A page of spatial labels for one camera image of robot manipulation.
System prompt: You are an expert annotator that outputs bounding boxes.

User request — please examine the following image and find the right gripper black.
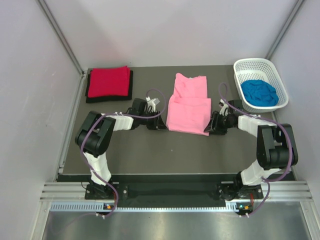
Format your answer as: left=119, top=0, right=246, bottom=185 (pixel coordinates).
left=204, top=111, right=234, bottom=135

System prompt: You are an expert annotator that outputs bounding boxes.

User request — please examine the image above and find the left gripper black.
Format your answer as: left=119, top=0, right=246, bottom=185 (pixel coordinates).
left=138, top=109, right=168, bottom=130

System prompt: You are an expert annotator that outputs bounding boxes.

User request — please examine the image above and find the pink t shirt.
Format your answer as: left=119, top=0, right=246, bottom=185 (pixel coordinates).
left=166, top=73, right=212, bottom=136

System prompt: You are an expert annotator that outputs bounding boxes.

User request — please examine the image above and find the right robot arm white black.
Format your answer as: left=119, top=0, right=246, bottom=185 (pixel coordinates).
left=204, top=99, right=299, bottom=200

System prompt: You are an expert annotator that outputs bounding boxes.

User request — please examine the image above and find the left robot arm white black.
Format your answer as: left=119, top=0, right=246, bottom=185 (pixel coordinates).
left=75, top=96, right=168, bottom=200

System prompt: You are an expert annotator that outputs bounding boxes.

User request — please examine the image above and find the folded red t shirt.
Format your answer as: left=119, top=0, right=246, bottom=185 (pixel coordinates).
left=87, top=66, right=131, bottom=98

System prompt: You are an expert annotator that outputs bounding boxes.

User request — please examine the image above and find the blue t shirt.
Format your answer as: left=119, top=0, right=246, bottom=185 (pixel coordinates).
left=240, top=79, right=279, bottom=107

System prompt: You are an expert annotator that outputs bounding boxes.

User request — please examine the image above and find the folded black t shirt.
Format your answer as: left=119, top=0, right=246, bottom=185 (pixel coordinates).
left=85, top=70, right=134, bottom=104

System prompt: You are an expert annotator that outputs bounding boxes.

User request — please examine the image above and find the white plastic basket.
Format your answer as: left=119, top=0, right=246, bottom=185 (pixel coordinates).
left=233, top=58, right=289, bottom=113

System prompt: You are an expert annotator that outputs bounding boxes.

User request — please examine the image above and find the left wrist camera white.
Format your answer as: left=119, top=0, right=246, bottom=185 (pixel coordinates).
left=145, top=96, right=160, bottom=107

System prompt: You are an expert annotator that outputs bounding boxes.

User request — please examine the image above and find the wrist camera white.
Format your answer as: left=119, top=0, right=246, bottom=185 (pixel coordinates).
left=219, top=99, right=229, bottom=111
left=145, top=96, right=160, bottom=107

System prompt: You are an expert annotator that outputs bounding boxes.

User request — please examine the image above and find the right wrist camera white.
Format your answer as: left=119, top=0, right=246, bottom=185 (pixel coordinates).
left=219, top=99, right=229, bottom=111

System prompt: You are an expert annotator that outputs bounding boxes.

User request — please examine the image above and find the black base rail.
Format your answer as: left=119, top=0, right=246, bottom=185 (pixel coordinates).
left=85, top=174, right=264, bottom=207

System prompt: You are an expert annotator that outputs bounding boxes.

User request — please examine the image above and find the grey slotted cable duct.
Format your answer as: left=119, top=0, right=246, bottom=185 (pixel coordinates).
left=50, top=202, right=250, bottom=213

